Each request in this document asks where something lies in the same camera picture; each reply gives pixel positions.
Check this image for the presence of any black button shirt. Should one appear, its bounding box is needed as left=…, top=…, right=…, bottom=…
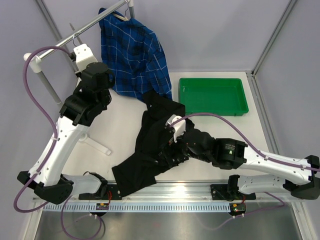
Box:
left=112, top=90, right=186, bottom=197

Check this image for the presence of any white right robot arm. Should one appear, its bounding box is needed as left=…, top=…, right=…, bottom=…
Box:
left=160, top=129, right=320, bottom=200

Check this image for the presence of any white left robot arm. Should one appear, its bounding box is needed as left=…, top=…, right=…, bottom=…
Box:
left=17, top=62, right=114, bottom=205

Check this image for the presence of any blue plaid shirt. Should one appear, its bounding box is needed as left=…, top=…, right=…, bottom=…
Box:
left=98, top=14, right=172, bottom=101

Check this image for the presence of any wooden hanger of blue shirt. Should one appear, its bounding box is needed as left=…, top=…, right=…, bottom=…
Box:
left=112, top=5, right=135, bottom=22

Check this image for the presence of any green plastic tray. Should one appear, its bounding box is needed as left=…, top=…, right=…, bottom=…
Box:
left=179, top=77, right=249, bottom=117

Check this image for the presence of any silver clothes rack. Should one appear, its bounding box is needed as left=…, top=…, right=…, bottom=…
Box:
left=22, top=0, right=135, bottom=156

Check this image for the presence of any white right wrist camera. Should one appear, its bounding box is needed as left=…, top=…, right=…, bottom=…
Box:
left=165, top=114, right=186, bottom=143

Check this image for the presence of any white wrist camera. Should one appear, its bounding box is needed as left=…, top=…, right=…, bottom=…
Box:
left=165, top=114, right=186, bottom=143
left=73, top=43, right=98, bottom=72

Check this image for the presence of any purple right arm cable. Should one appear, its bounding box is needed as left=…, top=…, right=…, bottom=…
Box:
left=168, top=112, right=320, bottom=231

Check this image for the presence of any aluminium mounting rail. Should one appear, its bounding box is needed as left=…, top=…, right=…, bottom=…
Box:
left=32, top=180, right=305, bottom=203

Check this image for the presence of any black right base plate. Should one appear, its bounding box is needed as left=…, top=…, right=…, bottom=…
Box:
left=210, top=184, right=257, bottom=202

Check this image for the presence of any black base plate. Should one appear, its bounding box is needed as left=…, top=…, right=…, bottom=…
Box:
left=210, top=184, right=257, bottom=202
left=78, top=184, right=122, bottom=201

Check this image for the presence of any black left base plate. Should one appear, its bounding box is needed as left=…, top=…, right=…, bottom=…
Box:
left=78, top=184, right=122, bottom=201

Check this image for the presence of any white slotted cable duct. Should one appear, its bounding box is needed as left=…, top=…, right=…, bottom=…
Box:
left=43, top=202, right=231, bottom=213

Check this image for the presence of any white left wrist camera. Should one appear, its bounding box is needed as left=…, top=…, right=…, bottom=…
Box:
left=73, top=43, right=98, bottom=72

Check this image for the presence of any aluminium frame post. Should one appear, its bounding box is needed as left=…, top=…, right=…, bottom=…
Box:
left=251, top=0, right=299, bottom=77

